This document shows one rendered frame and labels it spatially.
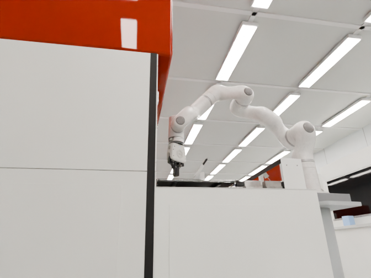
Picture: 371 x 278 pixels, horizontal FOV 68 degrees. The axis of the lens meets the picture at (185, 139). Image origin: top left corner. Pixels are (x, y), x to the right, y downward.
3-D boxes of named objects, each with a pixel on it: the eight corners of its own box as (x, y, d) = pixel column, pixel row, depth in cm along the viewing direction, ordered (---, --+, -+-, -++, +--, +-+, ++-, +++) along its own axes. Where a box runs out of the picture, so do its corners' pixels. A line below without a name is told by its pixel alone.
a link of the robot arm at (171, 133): (185, 136, 146) (181, 142, 155) (185, 113, 151) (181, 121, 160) (170, 135, 145) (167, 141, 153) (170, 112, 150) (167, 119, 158)
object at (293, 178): (286, 191, 109) (280, 158, 115) (237, 210, 160) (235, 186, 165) (307, 192, 111) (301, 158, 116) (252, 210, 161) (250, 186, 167)
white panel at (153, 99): (147, 170, 76) (150, 52, 91) (139, 210, 151) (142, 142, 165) (158, 171, 77) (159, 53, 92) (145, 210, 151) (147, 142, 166)
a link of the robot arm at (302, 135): (307, 167, 164) (298, 132, 174) (327, 157, 148) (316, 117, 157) (288, 167, 162) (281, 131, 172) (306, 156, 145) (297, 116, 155)
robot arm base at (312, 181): (316, 200, 160) (309, 170, 168) (338, 192, 143) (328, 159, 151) (286, 201, 157) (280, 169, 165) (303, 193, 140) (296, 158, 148)
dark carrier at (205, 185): (158, 180, 119) (158, 179, 119) (152, 195, 150) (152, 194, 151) (234, 182, 125) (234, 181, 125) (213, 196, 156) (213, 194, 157)
